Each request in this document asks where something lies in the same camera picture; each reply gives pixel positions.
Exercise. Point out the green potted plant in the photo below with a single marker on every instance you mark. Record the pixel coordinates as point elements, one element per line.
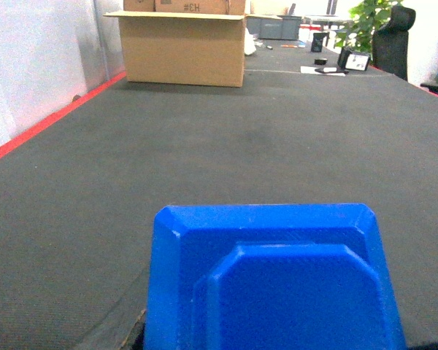
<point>365,18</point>

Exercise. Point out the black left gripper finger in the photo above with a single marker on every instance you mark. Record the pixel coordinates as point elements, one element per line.
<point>119,327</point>

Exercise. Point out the grey plastic crate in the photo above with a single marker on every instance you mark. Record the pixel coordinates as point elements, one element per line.
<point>286,28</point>

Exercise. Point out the white paper sheet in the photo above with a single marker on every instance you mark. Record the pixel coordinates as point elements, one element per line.
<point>327,71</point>

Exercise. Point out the blue plastic part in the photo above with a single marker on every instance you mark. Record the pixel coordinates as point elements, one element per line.
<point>287,276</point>

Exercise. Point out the large open cardboard box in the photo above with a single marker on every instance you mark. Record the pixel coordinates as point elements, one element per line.
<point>183,42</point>

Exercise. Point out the black office chair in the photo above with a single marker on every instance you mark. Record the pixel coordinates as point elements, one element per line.
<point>407,45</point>

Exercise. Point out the black white small box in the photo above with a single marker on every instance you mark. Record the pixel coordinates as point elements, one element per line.
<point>350,59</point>

